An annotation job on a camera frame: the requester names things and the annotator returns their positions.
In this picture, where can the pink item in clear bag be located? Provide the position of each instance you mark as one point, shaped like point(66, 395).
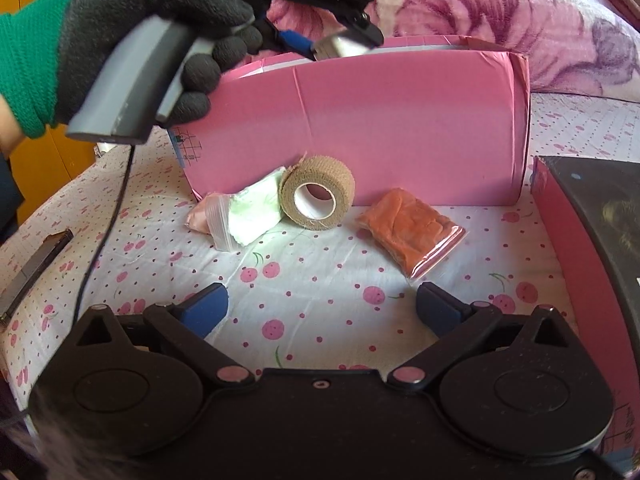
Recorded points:
point(204, 216)

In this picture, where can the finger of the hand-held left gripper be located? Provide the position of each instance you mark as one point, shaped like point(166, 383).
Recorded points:
point(362, 30)
point(292, 40)

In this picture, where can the white green packet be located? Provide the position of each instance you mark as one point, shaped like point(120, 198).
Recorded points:
point(255, 205)

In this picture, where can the black flat device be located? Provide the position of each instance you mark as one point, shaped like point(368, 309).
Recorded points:
point(35, 266)

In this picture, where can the person's left forearm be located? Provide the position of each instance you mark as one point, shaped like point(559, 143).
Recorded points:
point(30, 55)

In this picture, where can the pink cardboard box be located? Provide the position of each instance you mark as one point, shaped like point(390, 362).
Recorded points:
point(400, 125)

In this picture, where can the dark printed board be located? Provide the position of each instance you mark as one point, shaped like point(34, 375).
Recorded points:
point(600, 210)

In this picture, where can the orange clay bag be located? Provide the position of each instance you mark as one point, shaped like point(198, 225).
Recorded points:
point(410, 225)

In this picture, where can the cherry print tablecloth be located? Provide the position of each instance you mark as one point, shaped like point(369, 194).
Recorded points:
point(310, 270)

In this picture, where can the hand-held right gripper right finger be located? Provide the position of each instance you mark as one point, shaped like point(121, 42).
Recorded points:
point(439, 312)

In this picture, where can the floral blanket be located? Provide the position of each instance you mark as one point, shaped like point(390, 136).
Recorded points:
point(475, 5)

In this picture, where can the tan bandage roll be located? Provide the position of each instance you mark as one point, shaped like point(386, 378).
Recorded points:
point(325, 176)

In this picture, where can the yellow cabinet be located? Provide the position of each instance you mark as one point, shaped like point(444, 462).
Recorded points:
point(50, 160)

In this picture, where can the pink box with grid print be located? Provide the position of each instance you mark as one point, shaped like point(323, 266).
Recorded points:
point(575, 270)

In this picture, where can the silver metallic object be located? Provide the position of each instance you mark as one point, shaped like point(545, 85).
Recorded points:
point(340, 46)

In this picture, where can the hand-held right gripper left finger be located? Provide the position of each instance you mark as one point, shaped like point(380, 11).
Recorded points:
point(206, 311)

